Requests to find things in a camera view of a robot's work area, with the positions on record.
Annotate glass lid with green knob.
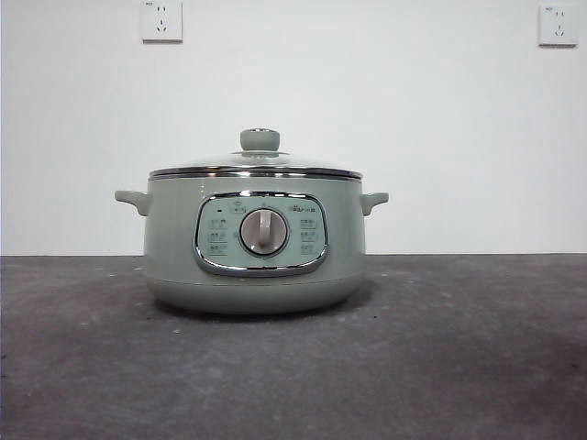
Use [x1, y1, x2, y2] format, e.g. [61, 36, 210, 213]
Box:
[147, 127, 363, 180]

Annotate sage green electric pot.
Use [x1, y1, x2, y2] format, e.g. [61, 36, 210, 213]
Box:
[114, 175, 391, 315]

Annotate white wall socket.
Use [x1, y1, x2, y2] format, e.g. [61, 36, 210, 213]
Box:
[140, 0, 183, 45]
[537, 5, 580, 48]

